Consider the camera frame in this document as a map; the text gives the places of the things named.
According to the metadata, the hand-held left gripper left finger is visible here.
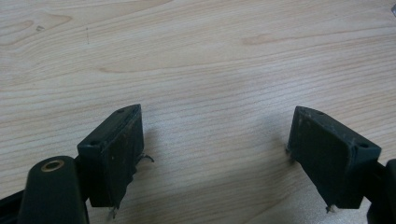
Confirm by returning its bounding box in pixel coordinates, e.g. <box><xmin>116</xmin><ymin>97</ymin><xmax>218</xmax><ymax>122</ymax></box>
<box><xmin>77</xmin><ymin>104</ymin><xmax>146</xmax><ymax>209</ymax></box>

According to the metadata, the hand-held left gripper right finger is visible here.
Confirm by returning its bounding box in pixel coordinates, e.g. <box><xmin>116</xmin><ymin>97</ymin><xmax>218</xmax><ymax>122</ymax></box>
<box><xmin>287</xmin><ymin>105</ymin><xmax>382</xmax><ymax>210</ymax></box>

